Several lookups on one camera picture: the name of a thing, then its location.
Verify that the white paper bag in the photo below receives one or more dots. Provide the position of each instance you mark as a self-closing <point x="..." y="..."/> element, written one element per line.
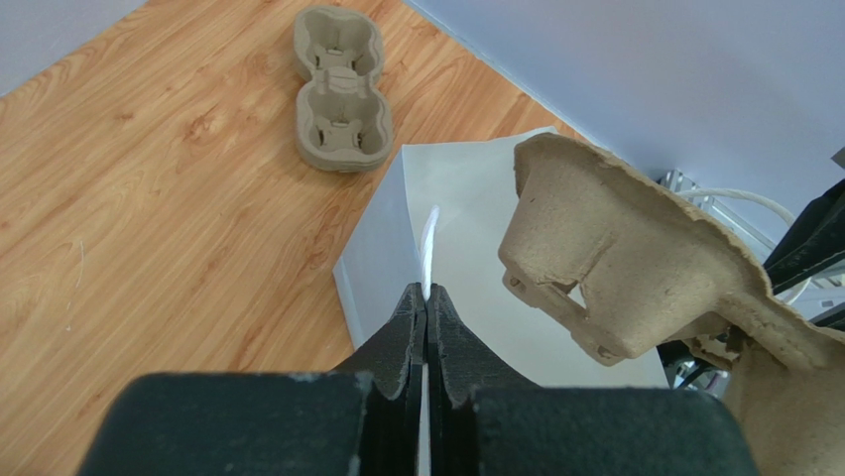
<point x="473" y="186"/>

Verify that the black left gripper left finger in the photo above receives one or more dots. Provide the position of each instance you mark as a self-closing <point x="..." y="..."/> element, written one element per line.
<point x="393" y="358"/>

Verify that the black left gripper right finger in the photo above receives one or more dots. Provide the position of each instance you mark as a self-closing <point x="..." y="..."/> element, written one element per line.
<point x="459" y="365"/>

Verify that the brown pulp cup carrier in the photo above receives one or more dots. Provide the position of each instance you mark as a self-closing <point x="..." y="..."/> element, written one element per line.
<point x="344" y="121"/>
<point x="625" y="265"/>

